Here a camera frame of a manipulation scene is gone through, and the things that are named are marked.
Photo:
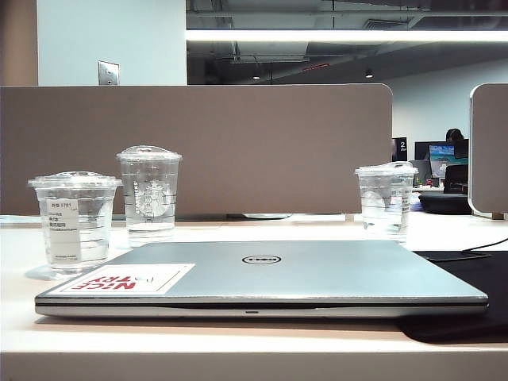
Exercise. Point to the brown divider with white edge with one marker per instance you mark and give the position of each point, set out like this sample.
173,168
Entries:
492,151

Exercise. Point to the black ceiling spotlight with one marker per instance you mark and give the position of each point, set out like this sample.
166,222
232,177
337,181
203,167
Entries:
369,74

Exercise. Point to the black mouse pad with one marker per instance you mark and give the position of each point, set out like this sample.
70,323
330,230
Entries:
496,317

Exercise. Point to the monitor with blue screen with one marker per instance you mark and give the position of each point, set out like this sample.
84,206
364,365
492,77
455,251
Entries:
440,158

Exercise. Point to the person with dark hair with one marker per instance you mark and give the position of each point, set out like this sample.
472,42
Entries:
455,135

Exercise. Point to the wooden divider bracket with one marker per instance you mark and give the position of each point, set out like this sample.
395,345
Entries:
350,217
498,216

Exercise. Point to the clear cup with tilted lid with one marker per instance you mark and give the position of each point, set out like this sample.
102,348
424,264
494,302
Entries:
381,206

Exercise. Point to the metal wall switch plate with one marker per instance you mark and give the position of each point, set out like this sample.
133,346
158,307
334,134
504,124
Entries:
108,72

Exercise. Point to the black office chair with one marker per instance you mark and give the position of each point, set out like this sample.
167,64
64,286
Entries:
455,178

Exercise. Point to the dark computer monitor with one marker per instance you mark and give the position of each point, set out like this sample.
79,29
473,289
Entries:
422,151

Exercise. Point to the tall clear Starbucks cup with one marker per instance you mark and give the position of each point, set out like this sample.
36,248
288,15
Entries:
152,190

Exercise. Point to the wide brown desk divider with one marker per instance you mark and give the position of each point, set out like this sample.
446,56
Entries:
258,139

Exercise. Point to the silver Dell laptop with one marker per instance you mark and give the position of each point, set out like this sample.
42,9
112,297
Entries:
317,274

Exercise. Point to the black sign with number two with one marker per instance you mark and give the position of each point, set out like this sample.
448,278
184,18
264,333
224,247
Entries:
401,148

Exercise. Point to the short clear cup white label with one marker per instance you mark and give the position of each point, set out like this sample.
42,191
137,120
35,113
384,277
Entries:
75,222

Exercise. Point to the black round cushion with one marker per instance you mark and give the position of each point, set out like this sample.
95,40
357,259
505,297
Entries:
444,203

